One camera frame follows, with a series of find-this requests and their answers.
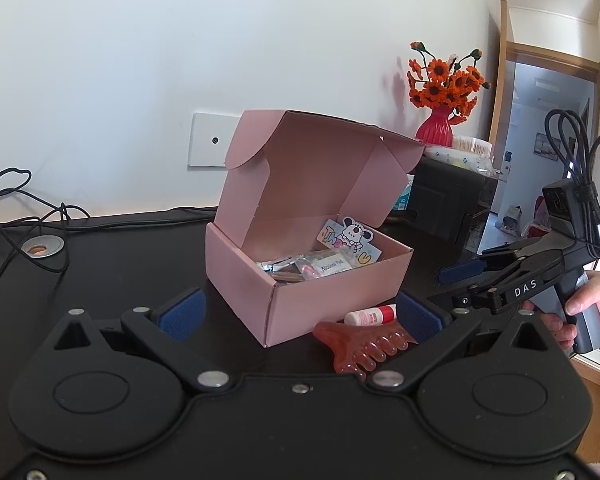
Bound red white tube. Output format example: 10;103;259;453
343;304;396;326

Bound cartoon sticker packet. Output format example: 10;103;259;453
316;217;381;266

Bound white cream tube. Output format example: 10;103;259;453
257;256;298;274

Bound grey clear sachet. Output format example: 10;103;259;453
294;250;355;281

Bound person right hand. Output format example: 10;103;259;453
540;271;600;350

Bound red translucent hand-shaped comb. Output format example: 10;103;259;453
312;321;416;382

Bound black appliance cabinet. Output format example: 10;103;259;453
405;157;498;247

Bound brown fish oil bottle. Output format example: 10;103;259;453
392;174;415;211

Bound clear wrapped packet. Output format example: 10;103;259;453
424;145;494;176

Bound cotton swab box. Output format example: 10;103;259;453
452;136;492;157

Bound red ribbed vase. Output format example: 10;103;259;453
416;106;453;148

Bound silver desk grommet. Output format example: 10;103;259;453
21;235;65;259

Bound pink cardboard box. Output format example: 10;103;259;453
206;110;425;347

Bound orange flower bouquet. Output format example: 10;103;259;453
405;41;491;126

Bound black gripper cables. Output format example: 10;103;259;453
543;108;600;261

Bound black tangled cable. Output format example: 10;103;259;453
0;167;94;294

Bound white wall socket strip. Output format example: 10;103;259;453
187;112;239;169

